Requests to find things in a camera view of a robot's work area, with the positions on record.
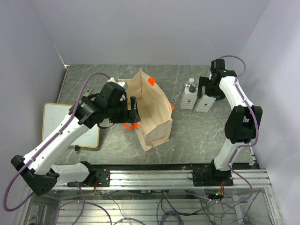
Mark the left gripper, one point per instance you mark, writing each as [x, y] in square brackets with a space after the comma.
[131, 116]

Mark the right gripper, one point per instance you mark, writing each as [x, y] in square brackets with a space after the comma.
[203, 81]

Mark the clear bottle white cap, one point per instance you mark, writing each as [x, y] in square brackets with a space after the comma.
[189, 83]

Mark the white bottle grey cap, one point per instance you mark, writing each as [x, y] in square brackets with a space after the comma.
[189, 97]
[204, 102]

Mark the beige canvas tote bag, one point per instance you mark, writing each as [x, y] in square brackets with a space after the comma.
[154, 109]

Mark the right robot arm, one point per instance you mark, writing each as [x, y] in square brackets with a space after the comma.
[242, 126]

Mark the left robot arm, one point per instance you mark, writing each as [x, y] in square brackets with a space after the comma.
[38, 168]

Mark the whiteboard eraser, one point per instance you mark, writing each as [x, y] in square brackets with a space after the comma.
[88, 92]

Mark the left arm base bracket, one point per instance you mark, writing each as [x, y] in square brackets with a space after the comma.
[100, 178]

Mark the small whiteboard yellow frame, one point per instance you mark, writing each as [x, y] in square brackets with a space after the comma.
[54, 115]

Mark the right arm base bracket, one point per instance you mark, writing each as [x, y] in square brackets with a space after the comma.
[202, 179]

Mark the aluminium mounting rail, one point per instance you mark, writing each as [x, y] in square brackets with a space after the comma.
[178, 179]

